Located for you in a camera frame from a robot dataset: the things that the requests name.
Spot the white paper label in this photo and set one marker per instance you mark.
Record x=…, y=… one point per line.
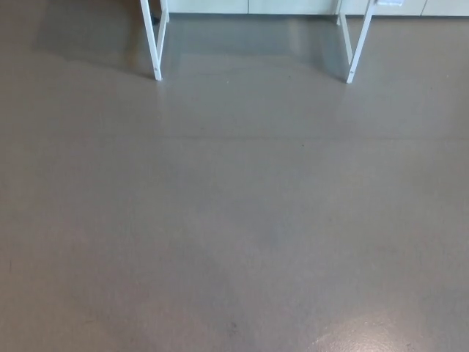
x=388, y=2

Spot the white table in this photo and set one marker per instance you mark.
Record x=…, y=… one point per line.
x=149, y=36

